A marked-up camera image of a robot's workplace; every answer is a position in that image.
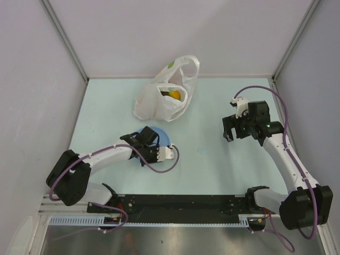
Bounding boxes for blue plastic plate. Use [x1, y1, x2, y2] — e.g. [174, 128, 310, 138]
[150, 126, 170, 147]

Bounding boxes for white plastic bag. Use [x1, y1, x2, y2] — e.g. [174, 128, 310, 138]
[133, 55, 200, 122]

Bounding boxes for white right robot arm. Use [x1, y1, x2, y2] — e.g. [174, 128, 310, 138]
[222, 97, 333, 230]

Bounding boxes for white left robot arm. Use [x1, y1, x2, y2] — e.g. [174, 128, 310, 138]
[46, 126, 159, 213]

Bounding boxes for yellow fake fruit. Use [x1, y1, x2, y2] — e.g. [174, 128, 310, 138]
[168, 90, 181, 100]

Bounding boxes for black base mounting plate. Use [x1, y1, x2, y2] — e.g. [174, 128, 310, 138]
[87, 193, 277, 224]

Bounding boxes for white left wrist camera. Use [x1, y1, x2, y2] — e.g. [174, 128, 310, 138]
[156, 143, 175, 162]

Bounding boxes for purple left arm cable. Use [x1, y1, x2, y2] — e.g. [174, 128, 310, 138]
[49, 144, 180, 202]

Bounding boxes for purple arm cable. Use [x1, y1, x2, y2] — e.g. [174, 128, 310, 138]
[234, 85, 319, 240]
[49, 144, 180, 202]

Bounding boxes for white slotted cable duct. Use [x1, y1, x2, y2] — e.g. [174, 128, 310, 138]
[49, 215, 249, 228]

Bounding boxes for aluminium frame rail front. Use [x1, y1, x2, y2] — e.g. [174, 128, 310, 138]
[38, 194, 88, 215]

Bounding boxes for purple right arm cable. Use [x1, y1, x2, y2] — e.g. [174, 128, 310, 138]
[234, 85, 319, 240]

